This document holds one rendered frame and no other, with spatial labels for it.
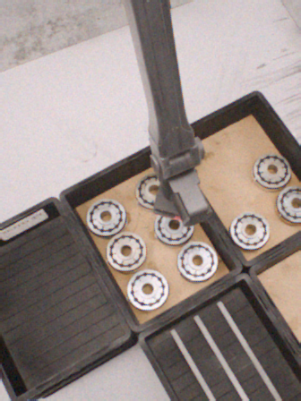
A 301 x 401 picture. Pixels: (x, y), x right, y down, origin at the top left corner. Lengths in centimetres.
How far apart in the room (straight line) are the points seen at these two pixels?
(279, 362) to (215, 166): 54
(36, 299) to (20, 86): 73
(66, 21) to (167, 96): 208
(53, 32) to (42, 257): 162
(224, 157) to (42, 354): 70
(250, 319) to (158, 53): 78
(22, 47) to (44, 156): 122
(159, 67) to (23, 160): 96
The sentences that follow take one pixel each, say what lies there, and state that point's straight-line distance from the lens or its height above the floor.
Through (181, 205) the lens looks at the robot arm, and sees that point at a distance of 85.
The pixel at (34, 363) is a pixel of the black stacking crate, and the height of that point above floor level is 83.
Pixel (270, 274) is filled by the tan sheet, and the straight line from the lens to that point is 128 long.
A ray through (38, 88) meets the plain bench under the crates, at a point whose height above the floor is 70.
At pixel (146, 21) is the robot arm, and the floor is 158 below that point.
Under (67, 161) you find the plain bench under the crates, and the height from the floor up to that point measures 70.
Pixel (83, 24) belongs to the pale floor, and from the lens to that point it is 272.
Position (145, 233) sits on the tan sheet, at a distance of 128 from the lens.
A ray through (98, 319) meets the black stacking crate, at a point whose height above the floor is 83.
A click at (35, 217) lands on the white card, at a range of 128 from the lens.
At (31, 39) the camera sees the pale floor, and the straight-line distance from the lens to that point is 272.
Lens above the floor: 206
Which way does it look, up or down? 72 degrees down
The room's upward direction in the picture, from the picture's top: 4 degrees clockwise
